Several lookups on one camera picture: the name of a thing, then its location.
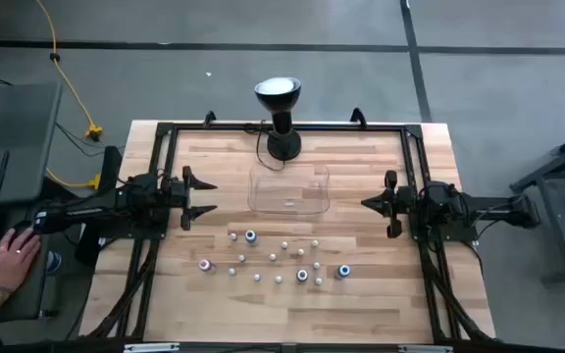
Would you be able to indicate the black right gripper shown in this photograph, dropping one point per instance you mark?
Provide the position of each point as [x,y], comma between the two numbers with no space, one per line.
[407,201]

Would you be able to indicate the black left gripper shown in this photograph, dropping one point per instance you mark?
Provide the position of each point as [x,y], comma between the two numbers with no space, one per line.
[187,198]

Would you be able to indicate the pink large food coloring bottle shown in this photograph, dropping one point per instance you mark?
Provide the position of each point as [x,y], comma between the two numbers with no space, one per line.
[205,265]

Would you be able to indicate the blue large food coloring bottle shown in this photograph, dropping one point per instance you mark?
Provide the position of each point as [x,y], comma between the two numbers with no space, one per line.
[344,270]

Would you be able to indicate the purple large food coloring bottle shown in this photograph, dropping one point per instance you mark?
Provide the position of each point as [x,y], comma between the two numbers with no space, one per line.
[302,275]

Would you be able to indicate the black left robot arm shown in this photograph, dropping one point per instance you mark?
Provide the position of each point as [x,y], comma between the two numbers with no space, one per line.
[81,212]

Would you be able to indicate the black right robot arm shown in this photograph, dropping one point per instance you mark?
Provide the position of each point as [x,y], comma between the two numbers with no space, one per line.
[488,203]

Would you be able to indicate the clear plastic bin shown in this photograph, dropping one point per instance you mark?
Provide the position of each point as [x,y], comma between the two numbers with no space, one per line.
[272,191]

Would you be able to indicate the black flat monitor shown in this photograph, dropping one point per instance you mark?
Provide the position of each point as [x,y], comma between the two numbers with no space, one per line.
[111,162]

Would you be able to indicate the black gooseneck desk lamp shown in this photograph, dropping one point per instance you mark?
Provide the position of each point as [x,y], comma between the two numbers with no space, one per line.
[282,144]

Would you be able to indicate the blue shoe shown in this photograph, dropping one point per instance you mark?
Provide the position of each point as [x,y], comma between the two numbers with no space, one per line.
[54,262]

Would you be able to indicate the dark metal side table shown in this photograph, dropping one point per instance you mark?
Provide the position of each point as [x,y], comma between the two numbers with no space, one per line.
[554,169]

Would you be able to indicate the person's hand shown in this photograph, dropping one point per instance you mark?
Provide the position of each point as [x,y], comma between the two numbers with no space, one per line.
[15,257]

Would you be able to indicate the black pen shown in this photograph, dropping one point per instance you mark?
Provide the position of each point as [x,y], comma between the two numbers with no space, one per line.
[2,170]

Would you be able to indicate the grey desk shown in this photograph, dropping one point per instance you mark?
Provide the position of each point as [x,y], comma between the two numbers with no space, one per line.
[13,127]

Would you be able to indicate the silver metal bracket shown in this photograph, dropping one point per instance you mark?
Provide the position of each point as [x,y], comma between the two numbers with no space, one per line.
[151,347]
[426,348]

